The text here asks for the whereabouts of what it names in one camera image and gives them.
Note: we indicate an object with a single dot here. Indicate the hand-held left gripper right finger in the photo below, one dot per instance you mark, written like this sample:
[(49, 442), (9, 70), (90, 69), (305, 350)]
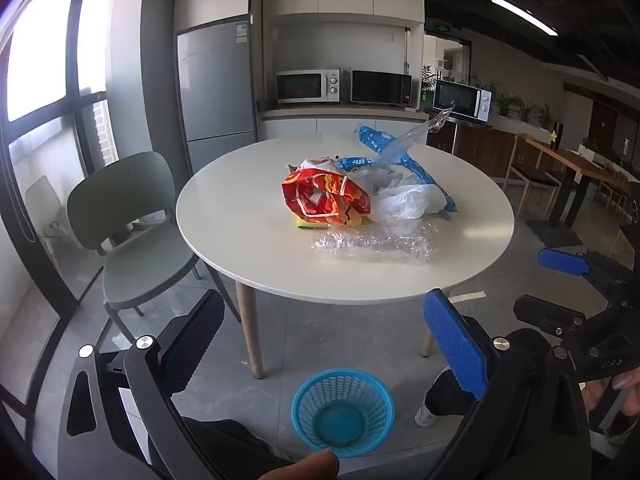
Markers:
[(457, 345)]

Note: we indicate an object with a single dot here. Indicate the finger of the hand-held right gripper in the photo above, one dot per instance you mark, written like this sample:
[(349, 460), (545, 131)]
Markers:
[(557, 260), (540, 312)]

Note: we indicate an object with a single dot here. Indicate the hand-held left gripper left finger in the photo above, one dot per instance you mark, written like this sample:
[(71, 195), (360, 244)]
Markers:
[(192, 340)]

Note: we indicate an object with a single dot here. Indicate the clear plastic bag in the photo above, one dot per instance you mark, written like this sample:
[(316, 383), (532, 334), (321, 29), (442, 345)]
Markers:
[(375, 245)]

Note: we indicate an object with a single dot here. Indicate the blue plastic basket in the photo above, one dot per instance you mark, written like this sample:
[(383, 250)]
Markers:
[(310, 400)]

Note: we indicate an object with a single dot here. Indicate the white plastic bag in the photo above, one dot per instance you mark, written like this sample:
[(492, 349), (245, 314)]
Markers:
[(405, 202)]

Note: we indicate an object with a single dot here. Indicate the blue clear plastic wrapper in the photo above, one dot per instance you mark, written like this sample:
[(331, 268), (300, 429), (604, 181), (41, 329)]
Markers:
[(425, 175)]

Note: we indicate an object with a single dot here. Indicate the yellow green sponge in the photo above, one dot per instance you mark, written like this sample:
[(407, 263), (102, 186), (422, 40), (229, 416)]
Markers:
[(307, 225)]

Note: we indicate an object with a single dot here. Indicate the red snack bag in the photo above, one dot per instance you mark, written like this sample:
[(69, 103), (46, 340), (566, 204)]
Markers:
[(310, 195)]

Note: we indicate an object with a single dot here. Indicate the person's right hand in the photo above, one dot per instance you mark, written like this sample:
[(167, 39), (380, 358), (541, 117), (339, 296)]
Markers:
[(627, 381)]

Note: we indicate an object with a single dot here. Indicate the person's left hand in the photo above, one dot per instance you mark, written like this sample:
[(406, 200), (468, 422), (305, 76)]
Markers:
[(305, 467)]

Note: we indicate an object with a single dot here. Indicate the person's right leg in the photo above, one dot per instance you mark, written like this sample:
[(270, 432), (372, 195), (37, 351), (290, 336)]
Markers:
[(445, 395)]

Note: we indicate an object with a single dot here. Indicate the person's right white shoe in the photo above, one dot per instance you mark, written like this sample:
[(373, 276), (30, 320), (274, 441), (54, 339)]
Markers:
[(425, 415)]

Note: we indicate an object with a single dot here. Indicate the wooden chair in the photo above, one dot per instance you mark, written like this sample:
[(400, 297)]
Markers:
[(530, 172)]

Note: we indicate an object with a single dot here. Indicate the long wooden table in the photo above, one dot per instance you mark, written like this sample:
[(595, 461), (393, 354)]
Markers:
[(565, 157)]

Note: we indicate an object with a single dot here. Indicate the dark wooden cabinet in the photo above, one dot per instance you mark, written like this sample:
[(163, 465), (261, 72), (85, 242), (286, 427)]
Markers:
[(480, 147)]

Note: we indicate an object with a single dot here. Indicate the round white table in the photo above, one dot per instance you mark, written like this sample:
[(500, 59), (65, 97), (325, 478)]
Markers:
[(240, 210)]

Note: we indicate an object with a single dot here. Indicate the brown wooden door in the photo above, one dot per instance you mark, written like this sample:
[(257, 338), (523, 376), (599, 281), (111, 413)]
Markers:
[(604, 122)]

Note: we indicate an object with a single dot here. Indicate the row of green plants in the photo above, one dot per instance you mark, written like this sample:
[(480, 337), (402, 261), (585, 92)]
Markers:
[(515, 105)]

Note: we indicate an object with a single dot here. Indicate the green chair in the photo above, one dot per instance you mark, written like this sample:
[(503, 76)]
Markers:
[(120, 195)]

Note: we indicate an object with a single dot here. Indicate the white microwave oven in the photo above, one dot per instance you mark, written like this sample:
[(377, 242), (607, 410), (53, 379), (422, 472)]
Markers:
[(457, 97), (300, 86)]

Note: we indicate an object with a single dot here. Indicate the green potted plant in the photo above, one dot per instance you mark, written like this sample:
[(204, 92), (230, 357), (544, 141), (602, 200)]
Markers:
[(427, 87)]

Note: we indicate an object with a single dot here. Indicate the white kitchen counter cabinet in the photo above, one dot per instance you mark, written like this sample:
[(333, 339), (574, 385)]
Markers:
[(300, 127)]

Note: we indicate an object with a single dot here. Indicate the ceiling light bar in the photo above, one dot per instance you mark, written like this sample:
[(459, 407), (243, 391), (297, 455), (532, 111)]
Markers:
[(525, 16)]

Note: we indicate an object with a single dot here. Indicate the black microwave oven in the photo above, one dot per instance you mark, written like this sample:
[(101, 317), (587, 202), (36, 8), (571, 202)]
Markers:
[(377, 87)]

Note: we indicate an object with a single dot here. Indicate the grey refrigerator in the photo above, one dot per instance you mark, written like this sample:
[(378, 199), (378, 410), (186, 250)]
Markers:
[(215, 90)]

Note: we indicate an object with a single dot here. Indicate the green exit sign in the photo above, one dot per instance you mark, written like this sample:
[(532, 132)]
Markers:
[(441, 27)]

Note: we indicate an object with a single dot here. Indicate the black window frame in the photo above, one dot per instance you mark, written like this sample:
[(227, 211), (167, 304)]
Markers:
[(74, 60)]

